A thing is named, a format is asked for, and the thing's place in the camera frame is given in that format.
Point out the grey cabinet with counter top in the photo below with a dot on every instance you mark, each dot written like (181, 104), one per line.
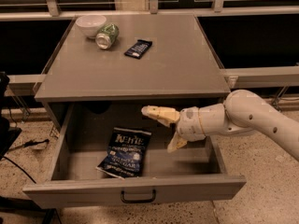
(179, 64)

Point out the metal window railing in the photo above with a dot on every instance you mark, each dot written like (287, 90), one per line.
(244, 33)

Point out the white ceramic bowl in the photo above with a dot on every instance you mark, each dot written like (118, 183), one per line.
(90, 24)

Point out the open grey top drawer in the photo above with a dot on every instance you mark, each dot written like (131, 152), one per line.
(194, 173)

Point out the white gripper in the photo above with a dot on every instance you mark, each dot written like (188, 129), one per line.
(189, 124)

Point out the dark blue candy bar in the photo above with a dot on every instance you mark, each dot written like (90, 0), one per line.
(138, 49)

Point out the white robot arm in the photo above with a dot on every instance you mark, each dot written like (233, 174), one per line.
(242, 112)

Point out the blue Kettle chip bag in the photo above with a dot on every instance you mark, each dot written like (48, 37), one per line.
(125, 153)

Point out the black drawer handle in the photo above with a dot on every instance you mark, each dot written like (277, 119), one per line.
(134, 198)

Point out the green soda can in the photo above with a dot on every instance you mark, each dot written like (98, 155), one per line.
(107, 35)

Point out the black equipment at left edge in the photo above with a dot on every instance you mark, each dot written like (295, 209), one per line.
(7, 134)

